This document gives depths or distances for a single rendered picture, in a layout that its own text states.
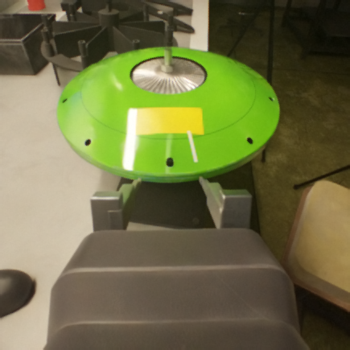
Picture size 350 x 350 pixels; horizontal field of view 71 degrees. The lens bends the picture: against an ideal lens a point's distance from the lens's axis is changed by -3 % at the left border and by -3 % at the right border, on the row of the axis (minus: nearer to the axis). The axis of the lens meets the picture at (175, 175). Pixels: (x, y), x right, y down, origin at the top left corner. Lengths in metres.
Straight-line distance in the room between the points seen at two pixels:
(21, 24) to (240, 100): 0.82
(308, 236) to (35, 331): 0.68
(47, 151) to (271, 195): 1.37
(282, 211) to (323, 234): 0.81
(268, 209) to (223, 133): 1.33
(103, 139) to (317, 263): 0.64
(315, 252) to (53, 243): 0.65
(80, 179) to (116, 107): 0.20
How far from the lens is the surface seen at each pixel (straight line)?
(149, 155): 0.27
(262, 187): 1.69
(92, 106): 0.34
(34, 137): 0.60
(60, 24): 0.80
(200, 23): 1.12
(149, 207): 0.40
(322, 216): 0.87
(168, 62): 0.36
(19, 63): 0.84
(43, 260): 0.42
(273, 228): 1.54
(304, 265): 0.77
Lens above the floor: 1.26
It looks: 50 degrees down
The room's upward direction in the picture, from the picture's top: 1 degrees clockwise
